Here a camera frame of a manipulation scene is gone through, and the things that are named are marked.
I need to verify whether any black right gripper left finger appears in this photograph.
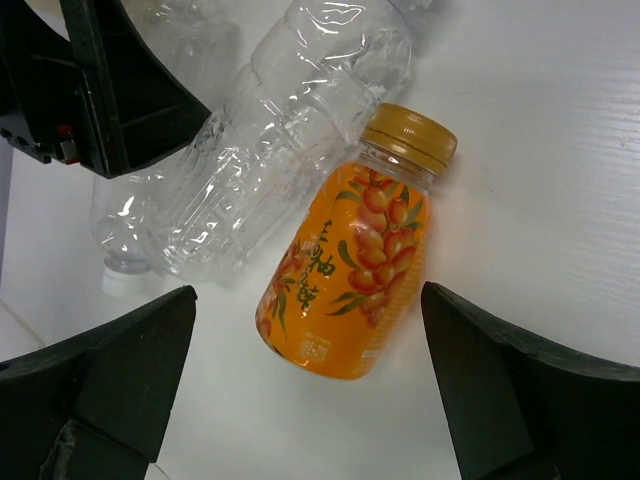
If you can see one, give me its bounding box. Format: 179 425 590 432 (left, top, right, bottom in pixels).
1 286 197 479

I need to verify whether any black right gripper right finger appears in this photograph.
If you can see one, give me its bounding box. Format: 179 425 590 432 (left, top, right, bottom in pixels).
421 282 639 479

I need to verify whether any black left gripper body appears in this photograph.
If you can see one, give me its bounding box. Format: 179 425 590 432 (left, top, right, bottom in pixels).
1 1 95 168

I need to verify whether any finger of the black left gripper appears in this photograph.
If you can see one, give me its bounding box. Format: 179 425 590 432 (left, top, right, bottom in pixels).
60 1 210 179

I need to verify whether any clear bottle white cap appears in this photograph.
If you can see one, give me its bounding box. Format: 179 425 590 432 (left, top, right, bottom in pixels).
148 1 429 283

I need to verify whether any small orange juice bottle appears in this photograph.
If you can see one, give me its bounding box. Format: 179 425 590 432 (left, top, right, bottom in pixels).
255 104 458 380

